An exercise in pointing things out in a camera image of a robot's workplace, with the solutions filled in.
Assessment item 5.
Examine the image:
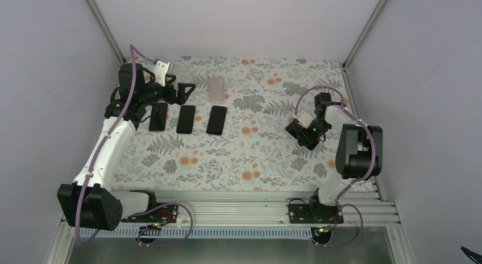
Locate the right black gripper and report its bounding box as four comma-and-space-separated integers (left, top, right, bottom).
297, 118, 330, 147

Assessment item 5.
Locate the cased black phone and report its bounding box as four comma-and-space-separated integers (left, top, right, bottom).
206, 105, 227, 135
176, 105, 196, 134

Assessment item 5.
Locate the cream silicone phone case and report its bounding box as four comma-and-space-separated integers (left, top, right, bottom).
209, 76, 225, 103

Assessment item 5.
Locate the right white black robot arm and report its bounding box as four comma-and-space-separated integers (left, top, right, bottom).
285, 93, 383, 222

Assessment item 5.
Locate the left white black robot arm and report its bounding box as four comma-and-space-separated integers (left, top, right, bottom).
57, 60, 196, 230

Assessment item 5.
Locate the floral patterned table mat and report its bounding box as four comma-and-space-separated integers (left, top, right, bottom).
113, 56, 346, 192

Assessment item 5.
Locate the black object bottom corner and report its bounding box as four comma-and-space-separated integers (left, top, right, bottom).
460, 246, 482, 264

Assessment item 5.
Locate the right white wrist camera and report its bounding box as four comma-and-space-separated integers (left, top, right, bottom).
296, 111, 313, 129

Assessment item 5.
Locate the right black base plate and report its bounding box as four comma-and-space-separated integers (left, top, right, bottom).
288, 203, 344, 224

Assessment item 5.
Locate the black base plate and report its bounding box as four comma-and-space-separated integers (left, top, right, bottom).
121, 205, 179, 224
288, 203, 344, 224

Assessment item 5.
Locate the left aluminium corner post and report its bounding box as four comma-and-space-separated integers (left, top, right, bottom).
85, 0, 126, 63

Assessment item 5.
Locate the aluminium corner post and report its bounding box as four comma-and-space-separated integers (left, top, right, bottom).
85, 0, 126, 63
343, 0, 388, 69

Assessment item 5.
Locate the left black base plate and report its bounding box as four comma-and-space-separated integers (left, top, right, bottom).
121, 205, 179, 224

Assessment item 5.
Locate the right aluminium corner post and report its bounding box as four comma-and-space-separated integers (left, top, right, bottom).
343, 0, 388, 69

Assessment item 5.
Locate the grey slotted cable duct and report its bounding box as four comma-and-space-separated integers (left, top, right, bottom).
97, 226, 320, 240

